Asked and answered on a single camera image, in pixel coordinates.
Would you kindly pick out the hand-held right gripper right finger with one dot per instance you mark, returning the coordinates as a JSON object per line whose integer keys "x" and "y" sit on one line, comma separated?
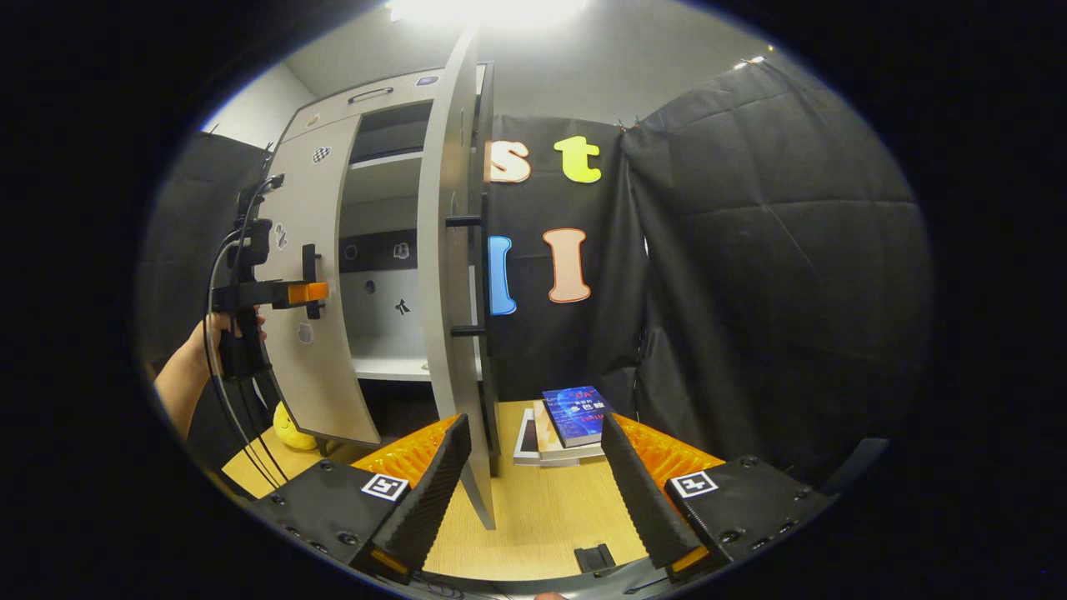
{"x": 646, "y": 500}

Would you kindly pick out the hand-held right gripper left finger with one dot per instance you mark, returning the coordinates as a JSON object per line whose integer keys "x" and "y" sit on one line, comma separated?
{"x": 425, "y": 500}

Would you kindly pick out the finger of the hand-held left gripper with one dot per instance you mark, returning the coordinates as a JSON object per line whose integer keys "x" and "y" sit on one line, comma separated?
{"x": 307, "y": 292}

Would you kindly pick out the grey double-door shoe cabinet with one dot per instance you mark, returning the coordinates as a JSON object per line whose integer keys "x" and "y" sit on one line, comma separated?
{"x": 375, "y": 317}

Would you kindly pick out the grey shoe cabinet door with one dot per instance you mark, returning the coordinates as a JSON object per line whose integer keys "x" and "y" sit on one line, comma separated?
{"x": 333, "y": 392}
{"x": 446, "y": 292}

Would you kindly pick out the white cabinet shelf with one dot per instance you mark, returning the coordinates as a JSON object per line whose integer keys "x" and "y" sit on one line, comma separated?
{"x": 383, "y": 175}
{"x": 392, "y": 362}

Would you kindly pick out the grey cabinet drawer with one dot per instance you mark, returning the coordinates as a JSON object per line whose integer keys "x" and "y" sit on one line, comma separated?
{"x": 333, "y": 117}

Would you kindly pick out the yellow plush toy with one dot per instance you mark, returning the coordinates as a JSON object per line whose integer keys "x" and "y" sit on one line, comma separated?
{"x": 292, "y": 429}

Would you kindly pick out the white book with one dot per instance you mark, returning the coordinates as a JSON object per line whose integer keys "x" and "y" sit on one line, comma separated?
{"x": 525, "y": 446}

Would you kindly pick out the black backdrop cloth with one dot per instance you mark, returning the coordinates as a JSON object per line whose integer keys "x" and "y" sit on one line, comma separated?
{"x": 792, "y": 292}

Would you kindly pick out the large ceiling light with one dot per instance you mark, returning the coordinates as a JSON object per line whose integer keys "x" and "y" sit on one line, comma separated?
{"x": 483, "y": 10}

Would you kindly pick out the small ceiling light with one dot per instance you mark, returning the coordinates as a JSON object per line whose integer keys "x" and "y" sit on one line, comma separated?
{"x": 748, "y": 62}

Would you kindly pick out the small black table bracket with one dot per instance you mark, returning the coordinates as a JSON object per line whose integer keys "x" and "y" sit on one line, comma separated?
{"x": 596, "y": 557}

